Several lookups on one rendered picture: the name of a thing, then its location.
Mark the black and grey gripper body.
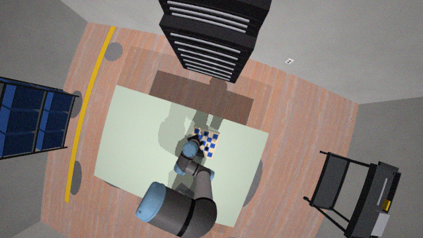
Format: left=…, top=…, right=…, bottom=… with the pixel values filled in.
left=187, top=134, right=202, bottom=146

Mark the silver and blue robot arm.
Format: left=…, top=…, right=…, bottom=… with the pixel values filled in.
left=135, top=139, right=217, bottom=238

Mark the blue and cream checkered chessboard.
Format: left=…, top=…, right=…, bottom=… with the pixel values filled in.
left=191, top=126, right=220, bottom=159

